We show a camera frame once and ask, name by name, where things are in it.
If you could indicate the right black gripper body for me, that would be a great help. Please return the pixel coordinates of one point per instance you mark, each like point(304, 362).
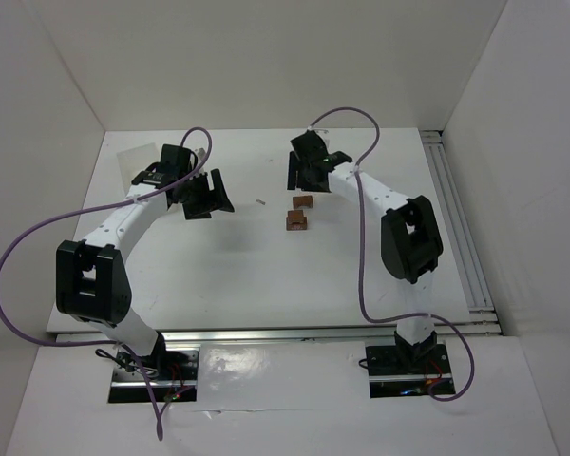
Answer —
point(307, 173)

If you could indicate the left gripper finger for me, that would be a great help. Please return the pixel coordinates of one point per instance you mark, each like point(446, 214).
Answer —
point(218, 198)
point(198, 209)

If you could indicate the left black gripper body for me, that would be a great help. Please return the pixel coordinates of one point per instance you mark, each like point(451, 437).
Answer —
point(204, 196)

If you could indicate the brown wood block long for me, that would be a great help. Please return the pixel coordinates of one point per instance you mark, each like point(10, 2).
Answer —
point(303, 201)

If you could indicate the white cardboard box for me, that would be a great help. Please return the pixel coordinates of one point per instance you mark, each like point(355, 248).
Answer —
point(134, 160)

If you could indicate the brown wood block notched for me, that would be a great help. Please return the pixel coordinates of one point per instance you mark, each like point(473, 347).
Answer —
point(296, 220)

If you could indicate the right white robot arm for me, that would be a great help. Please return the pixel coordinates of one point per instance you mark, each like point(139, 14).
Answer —
point(409, 237)

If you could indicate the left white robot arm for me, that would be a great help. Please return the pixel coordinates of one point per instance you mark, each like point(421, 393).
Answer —
point(91, 280)

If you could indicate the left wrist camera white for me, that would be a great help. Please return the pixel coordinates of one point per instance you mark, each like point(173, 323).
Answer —
point(199, 155)

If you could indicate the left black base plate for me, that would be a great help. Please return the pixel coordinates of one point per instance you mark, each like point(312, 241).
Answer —
point(173, 367)

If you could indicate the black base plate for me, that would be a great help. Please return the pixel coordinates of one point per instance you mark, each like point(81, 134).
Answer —
point(386, 361)
point(173, 367)

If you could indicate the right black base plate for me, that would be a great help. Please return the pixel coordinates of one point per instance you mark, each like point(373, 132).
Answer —
point(386, 361)

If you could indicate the aluminium front rail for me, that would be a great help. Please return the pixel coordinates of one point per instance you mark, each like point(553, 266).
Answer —
point(275, 335)

